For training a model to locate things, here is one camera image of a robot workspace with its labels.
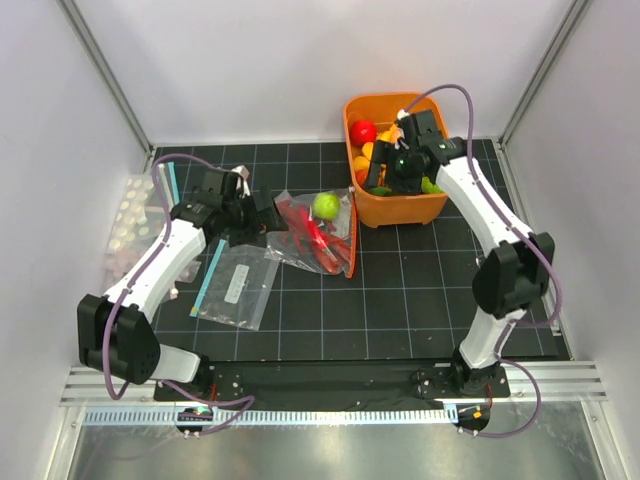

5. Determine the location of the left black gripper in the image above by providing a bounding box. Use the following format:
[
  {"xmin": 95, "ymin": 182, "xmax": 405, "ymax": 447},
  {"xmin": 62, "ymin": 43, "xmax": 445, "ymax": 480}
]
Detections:
[{"xmin": 222, "ymin": 185, "xmax": 287, "ymax": 247}]

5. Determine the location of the red toy apple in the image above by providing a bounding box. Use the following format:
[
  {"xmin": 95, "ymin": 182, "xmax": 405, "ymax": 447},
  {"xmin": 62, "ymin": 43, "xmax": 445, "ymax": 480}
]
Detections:
[{"xmin": 349, "ymin": 120, "xmax": 378, "ymax": 147}]

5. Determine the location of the black grid mat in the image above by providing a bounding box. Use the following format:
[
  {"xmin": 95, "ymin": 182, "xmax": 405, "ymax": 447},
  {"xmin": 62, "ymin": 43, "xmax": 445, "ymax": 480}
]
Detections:
[{"xmin": 152, "ymin": 142, "xmax": 570, "ymax": 361}]

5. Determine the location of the red toy lobster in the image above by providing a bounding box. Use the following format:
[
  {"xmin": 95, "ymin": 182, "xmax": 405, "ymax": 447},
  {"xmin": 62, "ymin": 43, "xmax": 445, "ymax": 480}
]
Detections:
[{"xmin": 269, "ymin": 199, "xmax": 354, "ymax": 278}]

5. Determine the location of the orange plastic basket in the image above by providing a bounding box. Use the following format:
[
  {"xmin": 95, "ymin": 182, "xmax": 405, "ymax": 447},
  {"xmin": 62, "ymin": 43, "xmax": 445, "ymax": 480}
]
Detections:
[{"xmin": 343, "ymin": 91, "xmax": 449, "ymax": 228}]

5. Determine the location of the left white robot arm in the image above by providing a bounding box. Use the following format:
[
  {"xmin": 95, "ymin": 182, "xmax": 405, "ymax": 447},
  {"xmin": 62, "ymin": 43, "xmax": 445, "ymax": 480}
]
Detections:
[{"xmin": 77, "ymin": 168, "xmax": 287, "ymax": 400}]

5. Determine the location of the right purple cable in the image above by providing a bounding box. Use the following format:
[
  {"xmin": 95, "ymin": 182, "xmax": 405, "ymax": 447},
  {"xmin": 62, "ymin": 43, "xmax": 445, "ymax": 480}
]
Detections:
[{"xmin": 397, "ymin": 83, "xmax": 564, "ymax": 439}]

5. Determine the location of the pink dotted zip bag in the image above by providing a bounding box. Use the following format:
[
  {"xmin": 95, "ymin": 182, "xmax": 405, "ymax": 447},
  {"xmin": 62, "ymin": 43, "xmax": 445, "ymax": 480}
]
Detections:
[{"xmin": 103, "ymin": 174, "xmax": 165, "ymax": 290}]

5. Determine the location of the clear bag with blue zip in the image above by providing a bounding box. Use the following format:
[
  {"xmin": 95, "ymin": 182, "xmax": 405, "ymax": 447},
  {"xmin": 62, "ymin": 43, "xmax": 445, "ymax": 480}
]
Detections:
[{"xmin": 156, "ymin": 162, "xmax": 180, "ymax": 208}]

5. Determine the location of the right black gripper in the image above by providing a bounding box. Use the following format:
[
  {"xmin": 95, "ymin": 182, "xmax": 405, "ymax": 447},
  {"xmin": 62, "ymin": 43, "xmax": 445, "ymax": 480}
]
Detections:
[{"xmin": 362, "ymin": 139, "xmax": 424, "ymax": 196}]

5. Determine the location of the purple cable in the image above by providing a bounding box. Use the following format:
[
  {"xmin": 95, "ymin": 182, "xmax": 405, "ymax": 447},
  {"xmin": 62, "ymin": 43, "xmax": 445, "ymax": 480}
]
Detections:
[
  {"xmin": 397, "ymin": 83, "xmax": 564, "ymax": 439},
  {"xmin": 104, "ymin": 153, "xmax": 256, "ymax": 436}
]

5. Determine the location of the green toy bell pepper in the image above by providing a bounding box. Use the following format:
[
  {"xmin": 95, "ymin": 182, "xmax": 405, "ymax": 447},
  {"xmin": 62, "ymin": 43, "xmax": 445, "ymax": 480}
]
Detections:
[{"xmin": 369, "ymin": 186, "xmax": 393, "ymax": 196}]

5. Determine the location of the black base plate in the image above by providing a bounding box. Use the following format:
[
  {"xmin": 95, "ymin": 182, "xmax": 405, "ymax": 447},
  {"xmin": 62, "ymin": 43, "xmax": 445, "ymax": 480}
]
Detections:
[{"xmin": 179, "ymin": 359, "xmax": 510, "ymax": 412}]

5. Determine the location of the green toy custard apple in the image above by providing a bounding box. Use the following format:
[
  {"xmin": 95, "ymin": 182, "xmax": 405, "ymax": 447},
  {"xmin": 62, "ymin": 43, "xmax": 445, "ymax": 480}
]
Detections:
[{"xmin": 421, "ymin": 176, "xmax": 443, "ymax": 195}]

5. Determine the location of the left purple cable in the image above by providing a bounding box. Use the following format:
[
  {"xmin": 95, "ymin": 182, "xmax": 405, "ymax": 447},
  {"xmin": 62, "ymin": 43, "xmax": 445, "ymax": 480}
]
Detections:
[{"xmin": 104, "ymin": 153, "xmax": 256, "ymax": 436}]

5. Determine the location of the orange zip clear bag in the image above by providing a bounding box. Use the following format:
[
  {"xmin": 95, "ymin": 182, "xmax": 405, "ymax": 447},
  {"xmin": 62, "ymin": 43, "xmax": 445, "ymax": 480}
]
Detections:
[{"xmin": 265, "ymin": 188, "xmax": 358, "ymax": 278}]

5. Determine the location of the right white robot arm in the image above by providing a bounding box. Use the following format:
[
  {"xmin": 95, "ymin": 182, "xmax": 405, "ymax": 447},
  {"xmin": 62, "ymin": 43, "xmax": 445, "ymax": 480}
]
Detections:
[{"xmin": 372, "ymin": 110, "xmax": 555, "ymax": 396}]

